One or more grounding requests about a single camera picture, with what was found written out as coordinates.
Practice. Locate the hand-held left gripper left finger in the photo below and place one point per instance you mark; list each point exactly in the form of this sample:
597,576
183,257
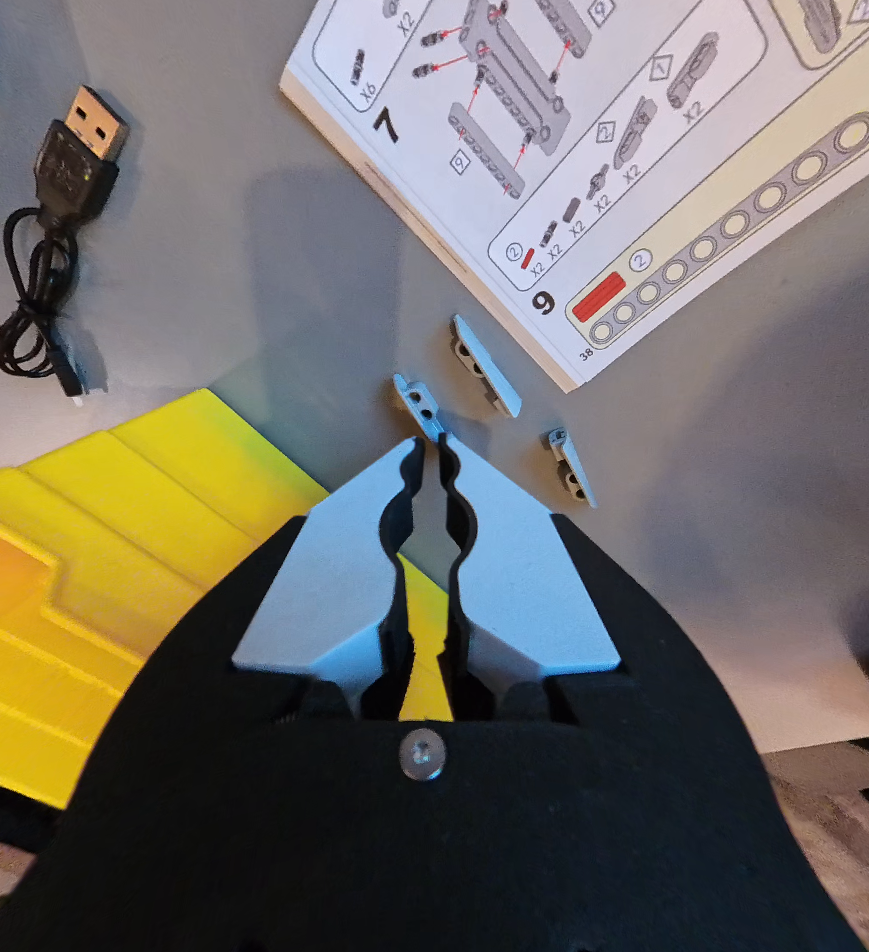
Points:
323,587

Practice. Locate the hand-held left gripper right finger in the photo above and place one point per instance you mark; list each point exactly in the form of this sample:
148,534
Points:
531,587

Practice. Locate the small grey panel piece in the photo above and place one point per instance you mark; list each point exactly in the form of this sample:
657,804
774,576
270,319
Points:
486,364
572,468
419,405

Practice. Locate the grey desk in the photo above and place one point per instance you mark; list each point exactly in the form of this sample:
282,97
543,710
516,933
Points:
256,297

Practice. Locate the yellow plastic bin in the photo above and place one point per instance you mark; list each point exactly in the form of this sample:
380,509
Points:
107,595

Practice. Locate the open instruction booklet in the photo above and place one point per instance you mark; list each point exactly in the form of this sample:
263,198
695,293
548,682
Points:
628,149

